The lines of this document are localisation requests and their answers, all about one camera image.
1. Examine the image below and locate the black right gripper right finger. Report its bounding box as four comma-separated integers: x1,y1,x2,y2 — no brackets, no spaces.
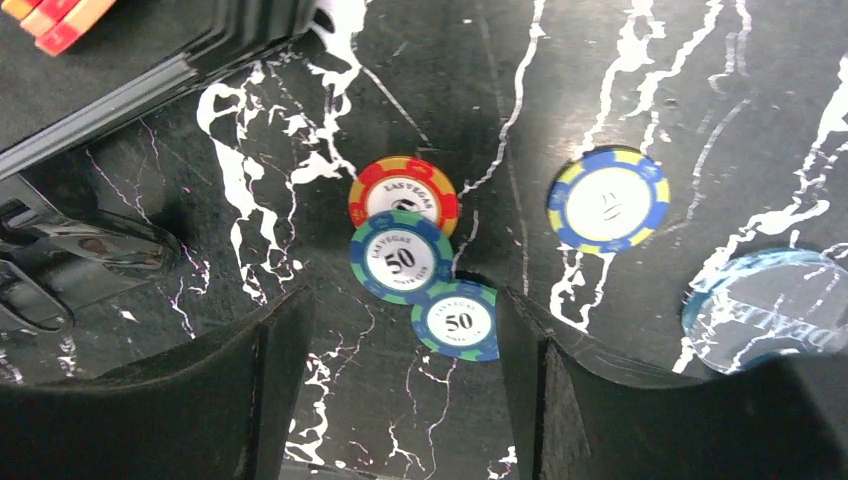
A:
496,287,847,479

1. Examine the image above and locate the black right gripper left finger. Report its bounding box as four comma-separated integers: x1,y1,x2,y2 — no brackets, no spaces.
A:
1,287,315,479

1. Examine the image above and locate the black poker set case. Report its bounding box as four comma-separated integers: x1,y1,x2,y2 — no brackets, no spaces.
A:
1,1,316,335

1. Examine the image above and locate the clear acrylic dealer button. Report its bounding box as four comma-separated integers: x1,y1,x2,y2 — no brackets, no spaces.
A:
681,248,847,375

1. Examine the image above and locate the green blue fifty chip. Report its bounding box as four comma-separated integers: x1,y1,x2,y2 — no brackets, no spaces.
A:
411,279,500,362
349,210,453,305

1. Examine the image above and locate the blue yellow poker chip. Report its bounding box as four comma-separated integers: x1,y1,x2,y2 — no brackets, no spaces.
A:
546,146,671,255

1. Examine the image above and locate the red yellow poker chip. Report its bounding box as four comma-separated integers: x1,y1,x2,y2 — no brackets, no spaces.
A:
348,155,459,236

